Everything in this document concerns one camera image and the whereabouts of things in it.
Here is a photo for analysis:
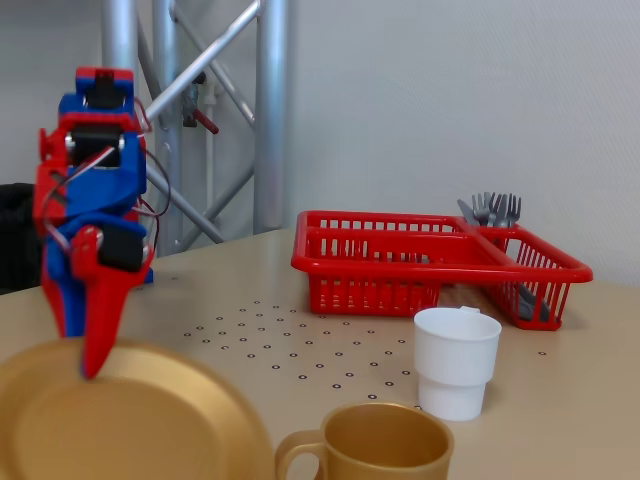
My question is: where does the blue gripper black motor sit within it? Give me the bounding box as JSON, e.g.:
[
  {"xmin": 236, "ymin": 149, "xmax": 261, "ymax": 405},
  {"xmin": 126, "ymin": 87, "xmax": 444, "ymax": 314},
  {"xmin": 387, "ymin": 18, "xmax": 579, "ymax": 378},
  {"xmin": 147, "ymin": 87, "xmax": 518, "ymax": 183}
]
[{"xmin": 40, "ymin": 214, "xmax": 155, "ymax": 380}]

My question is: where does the gold plastic plate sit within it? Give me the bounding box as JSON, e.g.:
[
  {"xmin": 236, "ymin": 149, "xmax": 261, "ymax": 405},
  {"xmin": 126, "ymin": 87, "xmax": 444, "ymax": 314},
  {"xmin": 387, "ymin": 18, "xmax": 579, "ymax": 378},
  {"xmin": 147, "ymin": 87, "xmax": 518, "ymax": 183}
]
[{"xmin": 0, "ymin": 337, "xmax": 276, "ymax": 480}]

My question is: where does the black bulky object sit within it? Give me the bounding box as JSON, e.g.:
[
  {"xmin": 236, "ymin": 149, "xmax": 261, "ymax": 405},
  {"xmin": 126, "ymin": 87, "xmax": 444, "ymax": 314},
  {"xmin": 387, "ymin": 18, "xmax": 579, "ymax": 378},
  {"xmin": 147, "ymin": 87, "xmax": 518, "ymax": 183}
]
[{"xmin": 0, "ymin": 182, "xmax": 45, "ymax": 296}]

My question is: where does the metal valve red lever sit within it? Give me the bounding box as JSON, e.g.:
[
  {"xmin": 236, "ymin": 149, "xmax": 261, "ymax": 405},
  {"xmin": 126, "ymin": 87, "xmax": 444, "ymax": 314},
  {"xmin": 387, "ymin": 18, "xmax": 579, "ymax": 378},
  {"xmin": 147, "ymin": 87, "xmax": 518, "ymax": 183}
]
[{"xmin": 180, "ymin": 72, "xmax": 221, "ymax": 136}]

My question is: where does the silver metal truss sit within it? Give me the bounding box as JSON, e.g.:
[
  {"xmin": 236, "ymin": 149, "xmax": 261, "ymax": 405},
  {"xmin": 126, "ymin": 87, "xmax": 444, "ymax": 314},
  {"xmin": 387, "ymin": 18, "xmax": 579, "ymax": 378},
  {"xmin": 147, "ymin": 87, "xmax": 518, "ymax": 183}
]
[{"xmin": 99, "ymin": 0, "xmax": 301, "ymax": 259}]

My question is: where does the red plastic dish rack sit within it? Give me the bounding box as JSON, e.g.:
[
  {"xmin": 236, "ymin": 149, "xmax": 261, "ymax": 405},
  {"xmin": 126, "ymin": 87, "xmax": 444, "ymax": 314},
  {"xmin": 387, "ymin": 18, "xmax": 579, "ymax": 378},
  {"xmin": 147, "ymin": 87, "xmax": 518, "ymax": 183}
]
[{"xmin": 291, "ymin": 209, "xmax": 595, "ymax": 332}]

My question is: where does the gold plastic cup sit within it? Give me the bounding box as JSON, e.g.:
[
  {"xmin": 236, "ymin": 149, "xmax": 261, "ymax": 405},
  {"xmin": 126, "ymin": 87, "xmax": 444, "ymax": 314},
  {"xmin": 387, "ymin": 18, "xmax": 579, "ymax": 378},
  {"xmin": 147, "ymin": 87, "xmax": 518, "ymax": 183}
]
[{"xmin": 273, "ymin": 402, "xmax": 455, "ymax": 480}]

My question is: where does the white plastic cup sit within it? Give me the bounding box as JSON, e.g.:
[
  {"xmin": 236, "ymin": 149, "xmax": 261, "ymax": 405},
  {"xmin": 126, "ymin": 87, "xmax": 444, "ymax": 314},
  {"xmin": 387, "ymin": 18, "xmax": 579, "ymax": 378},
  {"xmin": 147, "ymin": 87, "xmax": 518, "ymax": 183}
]
[{"xmin": 413, "ymin": 306, "xmax": 503, "ymax": 422}]

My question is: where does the grey plastic knife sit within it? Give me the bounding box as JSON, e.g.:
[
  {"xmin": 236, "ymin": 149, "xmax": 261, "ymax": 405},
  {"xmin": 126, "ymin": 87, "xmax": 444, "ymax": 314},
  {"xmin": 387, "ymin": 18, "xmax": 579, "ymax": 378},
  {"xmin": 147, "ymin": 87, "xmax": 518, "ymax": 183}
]
[{"xmin": 456, "ymin": 198, "xmax": 482, "ymax": 227}]

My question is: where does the grey plastic fork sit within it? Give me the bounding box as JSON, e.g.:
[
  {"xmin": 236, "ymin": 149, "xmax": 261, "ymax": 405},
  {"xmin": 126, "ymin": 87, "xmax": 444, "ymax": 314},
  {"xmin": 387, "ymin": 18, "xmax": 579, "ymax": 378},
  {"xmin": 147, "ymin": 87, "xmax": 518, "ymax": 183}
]
[
  {"xmin": 491, "ymin": 193, "xmax": 510, "ymax": 229},
  {"xmin": 503, "ymin": 194, "xmax": 524, "ymax": 230},
  {"xmin": 471, "ymin": 192, "xmax": 497, "ymax": 227}
]

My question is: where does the red white servo cable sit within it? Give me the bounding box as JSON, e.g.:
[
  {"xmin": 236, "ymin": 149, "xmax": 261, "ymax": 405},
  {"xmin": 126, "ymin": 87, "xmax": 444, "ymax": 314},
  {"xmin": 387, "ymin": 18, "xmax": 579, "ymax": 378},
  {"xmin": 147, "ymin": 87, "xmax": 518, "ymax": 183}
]
[{"xmin": 132, "ymin": 97, "xmax": 172, "ymax": 246}]

